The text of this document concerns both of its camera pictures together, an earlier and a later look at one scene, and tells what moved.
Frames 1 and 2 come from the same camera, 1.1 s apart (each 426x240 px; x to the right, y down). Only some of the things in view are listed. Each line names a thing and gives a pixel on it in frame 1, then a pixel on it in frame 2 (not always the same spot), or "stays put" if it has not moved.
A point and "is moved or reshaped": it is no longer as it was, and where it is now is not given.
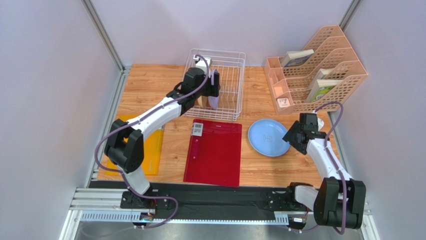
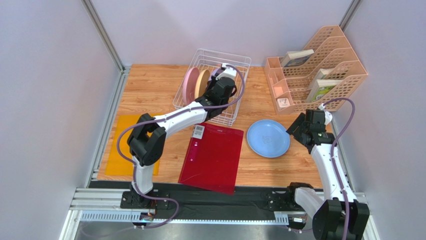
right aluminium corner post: (350, 14) stays put
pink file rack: (324, 76) stays put
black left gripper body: (205, 90) to (211, 86)
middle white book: (323, 71) stays put
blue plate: (265, 136) stays put
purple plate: (214, 101) is moved or reshaped
